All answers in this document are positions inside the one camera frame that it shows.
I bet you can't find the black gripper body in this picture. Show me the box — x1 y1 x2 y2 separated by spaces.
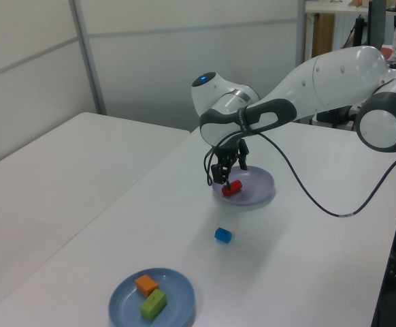
214 138 248 164

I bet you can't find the red cylinder block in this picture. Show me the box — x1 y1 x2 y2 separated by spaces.
220 179 243 198

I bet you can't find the blue block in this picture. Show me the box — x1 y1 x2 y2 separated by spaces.
214 227 233 245

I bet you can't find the orange block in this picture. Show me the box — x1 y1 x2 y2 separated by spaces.
135 274 160 296

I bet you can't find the green block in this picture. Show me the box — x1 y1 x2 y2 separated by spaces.
139 288 168 320

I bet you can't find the purple plate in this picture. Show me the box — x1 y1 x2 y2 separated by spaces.
211 165 276 206

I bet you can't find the black control box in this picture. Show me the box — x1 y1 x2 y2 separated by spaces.
316 105 357 129

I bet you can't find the blue plate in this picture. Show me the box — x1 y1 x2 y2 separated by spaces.
108 267 197 327

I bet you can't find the brown cardboard box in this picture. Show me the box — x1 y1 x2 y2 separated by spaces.
312 13 335 59

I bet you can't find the black monitor stand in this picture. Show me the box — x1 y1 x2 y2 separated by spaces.
342 15 367 48

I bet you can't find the white desk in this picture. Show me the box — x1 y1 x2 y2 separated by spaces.
305 1 396 16

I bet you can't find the black monitor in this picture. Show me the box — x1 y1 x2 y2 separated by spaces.
367 0 388 48

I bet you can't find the black cable strap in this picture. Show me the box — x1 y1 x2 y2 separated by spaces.
237 105 253 136

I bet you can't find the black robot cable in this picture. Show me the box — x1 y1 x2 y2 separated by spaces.
203 131 396 218

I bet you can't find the narrow grey partition post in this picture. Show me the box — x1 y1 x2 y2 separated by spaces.
295 0 308 124

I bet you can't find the wide grey partition post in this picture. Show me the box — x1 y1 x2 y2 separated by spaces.
69 0 108 116

